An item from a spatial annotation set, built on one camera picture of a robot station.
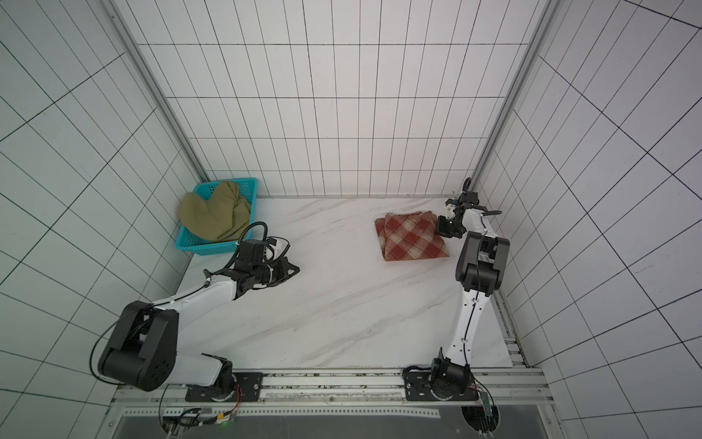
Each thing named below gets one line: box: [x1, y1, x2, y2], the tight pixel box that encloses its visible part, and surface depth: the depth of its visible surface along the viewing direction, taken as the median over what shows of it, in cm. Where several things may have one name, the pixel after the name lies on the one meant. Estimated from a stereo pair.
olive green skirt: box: [178, 181, 252, 242], surface depth 107 cm
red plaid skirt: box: [374, 211, 450, 262], surface depth 105 cm
